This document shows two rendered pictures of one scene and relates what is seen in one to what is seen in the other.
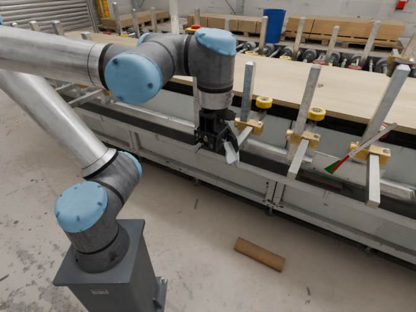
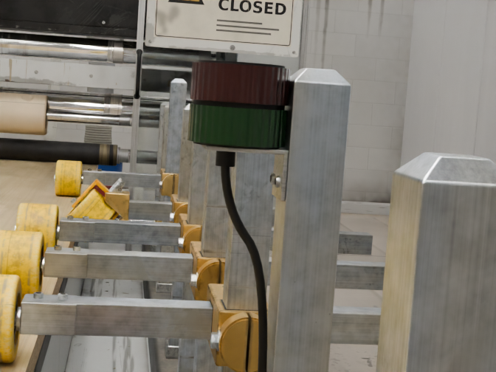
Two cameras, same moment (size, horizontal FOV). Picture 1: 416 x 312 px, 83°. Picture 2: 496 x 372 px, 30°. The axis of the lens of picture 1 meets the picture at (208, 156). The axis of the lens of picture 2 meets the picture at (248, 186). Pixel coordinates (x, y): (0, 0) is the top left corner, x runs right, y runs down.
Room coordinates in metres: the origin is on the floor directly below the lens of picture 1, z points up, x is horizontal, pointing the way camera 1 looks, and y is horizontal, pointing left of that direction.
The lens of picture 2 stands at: (1.12, -0.18, 1.16)
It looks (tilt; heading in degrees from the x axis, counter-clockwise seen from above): 6 degrees down; 233
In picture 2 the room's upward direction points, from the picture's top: 4 degrees clockwise
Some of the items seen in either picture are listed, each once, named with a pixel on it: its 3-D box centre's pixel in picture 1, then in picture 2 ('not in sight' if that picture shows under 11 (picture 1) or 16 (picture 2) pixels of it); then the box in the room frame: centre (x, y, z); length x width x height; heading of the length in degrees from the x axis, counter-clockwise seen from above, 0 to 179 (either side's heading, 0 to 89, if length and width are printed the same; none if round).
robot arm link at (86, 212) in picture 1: (89, 213); not in sight; (0.48, 0.39, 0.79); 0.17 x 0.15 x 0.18; 168
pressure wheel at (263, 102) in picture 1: (262, 108); not in sight; (1.10, -0.28, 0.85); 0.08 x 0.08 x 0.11
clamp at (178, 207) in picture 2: not in sight; (186, 213); (0.25, -1.51, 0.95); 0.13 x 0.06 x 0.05; 61
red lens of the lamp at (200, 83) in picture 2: (401, 65); (240, 83); (0.79, -0.64, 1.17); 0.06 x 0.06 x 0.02
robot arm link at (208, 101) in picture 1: (215, 96); not in sight; (0.56, -0.02, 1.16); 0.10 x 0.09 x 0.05; 60
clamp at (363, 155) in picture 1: (367, 152); not in sight; (0.74, -0.63, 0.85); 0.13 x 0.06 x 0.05; 61
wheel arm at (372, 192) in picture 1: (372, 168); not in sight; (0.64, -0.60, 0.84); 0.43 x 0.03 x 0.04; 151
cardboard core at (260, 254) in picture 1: (259, 253); not in sight; (0.76, -0.32, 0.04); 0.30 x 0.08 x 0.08; 61
